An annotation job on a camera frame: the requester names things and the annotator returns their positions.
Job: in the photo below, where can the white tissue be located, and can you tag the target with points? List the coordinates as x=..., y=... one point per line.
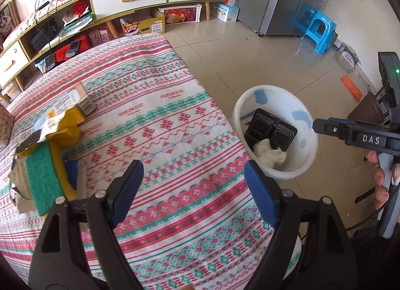
x=267, y=155

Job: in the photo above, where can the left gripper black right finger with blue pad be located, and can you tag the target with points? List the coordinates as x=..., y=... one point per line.
x=309, y=248

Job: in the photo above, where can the yellow crumpled wrapper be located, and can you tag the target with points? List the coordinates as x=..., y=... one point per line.
x=58, y=125

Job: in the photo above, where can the green yellow sponge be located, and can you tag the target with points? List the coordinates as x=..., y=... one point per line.
x=47, y=177

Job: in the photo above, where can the light blue carton box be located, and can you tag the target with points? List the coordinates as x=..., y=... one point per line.
x=76, y=102

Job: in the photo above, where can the blue white cardboard box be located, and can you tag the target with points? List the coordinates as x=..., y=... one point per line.
x=226, y=13

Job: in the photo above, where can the black plastic tray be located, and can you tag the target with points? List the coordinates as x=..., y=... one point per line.
x=264, y=125

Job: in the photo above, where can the person's right hand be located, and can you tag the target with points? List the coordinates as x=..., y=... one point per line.
x=381, y=194

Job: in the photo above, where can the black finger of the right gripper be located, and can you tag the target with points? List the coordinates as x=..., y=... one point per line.
x=330, y=127

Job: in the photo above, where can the blue plastic stool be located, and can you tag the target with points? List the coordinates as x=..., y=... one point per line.
x=310, y=22

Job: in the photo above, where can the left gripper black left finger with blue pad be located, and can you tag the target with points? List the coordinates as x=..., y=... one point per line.
x=59, y=260

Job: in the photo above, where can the beige printed snack wrapper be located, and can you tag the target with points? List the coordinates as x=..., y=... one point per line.
x=21, y=194

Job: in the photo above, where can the white trash bin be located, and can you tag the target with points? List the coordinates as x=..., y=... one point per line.
x=286, y=106

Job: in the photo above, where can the orange item on floor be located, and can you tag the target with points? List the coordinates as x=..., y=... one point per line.
x=352, y=88

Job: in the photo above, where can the patterned striped tablecloth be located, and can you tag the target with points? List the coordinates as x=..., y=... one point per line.
x=193, y=220

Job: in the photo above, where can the white wooden TV cabinet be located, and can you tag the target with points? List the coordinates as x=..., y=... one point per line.
x=18, y=53

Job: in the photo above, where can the small blue box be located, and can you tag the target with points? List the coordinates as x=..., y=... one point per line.
x=76, y=172

